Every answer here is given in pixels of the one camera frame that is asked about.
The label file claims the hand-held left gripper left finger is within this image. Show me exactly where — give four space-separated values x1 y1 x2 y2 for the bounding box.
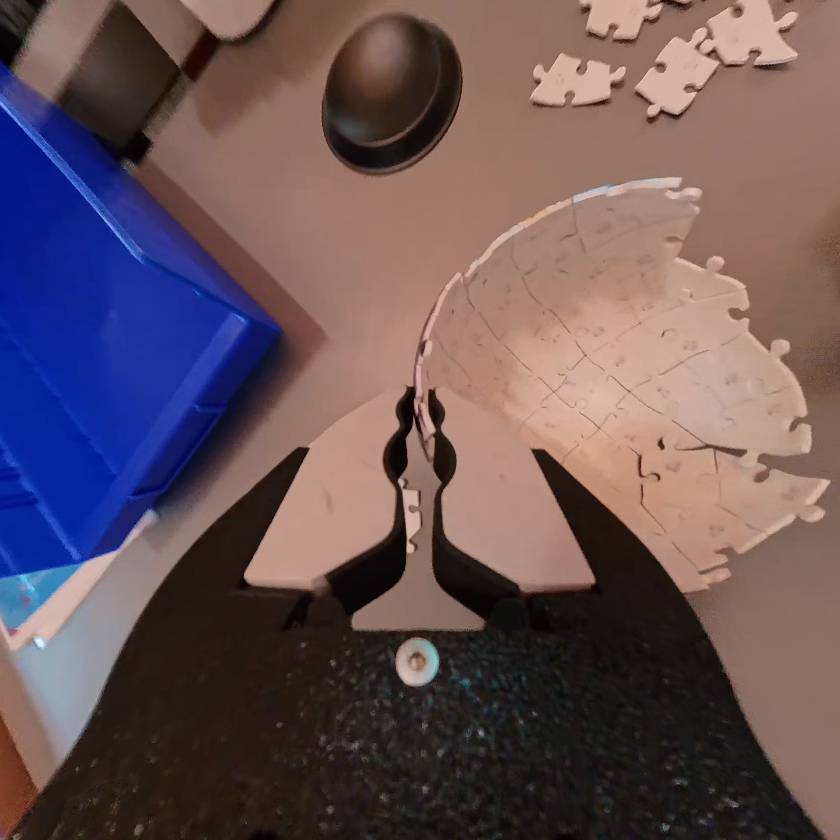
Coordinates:
244 386 416 616

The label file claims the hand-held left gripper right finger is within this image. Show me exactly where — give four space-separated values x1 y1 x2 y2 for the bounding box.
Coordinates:
427 387 597 619

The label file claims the half-built puzzle ball shell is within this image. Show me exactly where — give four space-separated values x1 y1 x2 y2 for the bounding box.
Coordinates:
399 177 831 593

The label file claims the white printed box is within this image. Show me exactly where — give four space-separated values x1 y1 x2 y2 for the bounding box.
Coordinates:
0 508 161 651

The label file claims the blue plastic bin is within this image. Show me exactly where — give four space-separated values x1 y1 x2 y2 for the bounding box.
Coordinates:
0 62 283 578

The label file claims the black round stand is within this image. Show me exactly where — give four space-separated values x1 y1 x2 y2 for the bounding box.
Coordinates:
320 14 463 175

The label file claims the dark brown chair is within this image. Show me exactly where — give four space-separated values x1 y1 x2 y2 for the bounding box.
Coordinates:
59 0 221 165

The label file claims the white rounded device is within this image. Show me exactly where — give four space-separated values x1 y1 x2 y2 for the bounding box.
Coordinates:
177 0 283 43

